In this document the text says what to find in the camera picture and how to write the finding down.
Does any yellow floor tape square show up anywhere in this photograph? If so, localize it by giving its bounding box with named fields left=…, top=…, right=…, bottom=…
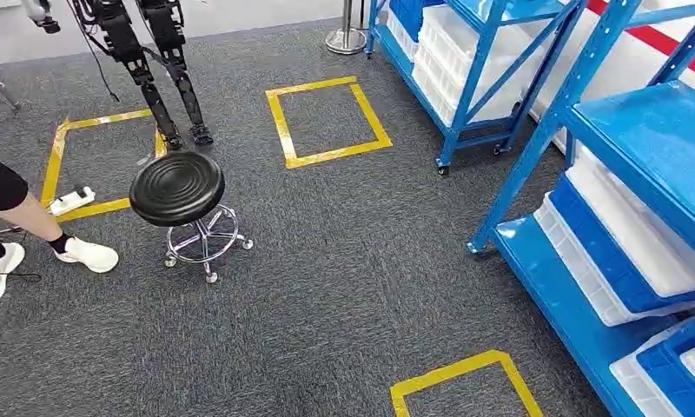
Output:
left=265, top=76, right=394, bottom=170
left=389, top=349, right=546, bottom=417

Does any black round stool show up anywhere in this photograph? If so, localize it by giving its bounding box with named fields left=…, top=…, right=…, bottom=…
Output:
left=129, top=150, right=255, bottom=285

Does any blue metal shelf rack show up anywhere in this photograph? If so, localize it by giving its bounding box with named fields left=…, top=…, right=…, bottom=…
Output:
left=465, top=0, right=695, bottom=417
left=366, top=0, right=591, bottom=176

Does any black humanoid robot leg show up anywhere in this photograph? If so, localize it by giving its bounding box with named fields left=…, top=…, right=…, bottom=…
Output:
left=137, top=0, right=215, bottom=148
left=96, top=0, right=186, bottom=152

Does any white power strip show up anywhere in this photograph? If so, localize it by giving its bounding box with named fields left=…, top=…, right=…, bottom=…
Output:
left=48, top=185, right=96, bottom=217

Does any red barrier belt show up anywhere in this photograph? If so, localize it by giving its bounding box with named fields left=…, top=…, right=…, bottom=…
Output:
left=586, top=0, right=695, bottom=83

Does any grey metal stand leg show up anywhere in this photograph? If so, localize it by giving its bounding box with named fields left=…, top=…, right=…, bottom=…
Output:
left=0, top=57, right=22, bottom=111

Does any chrome barrier post base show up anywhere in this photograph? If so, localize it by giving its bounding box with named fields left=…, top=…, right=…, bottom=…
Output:
left=324, top=0, right=368, bottom=56

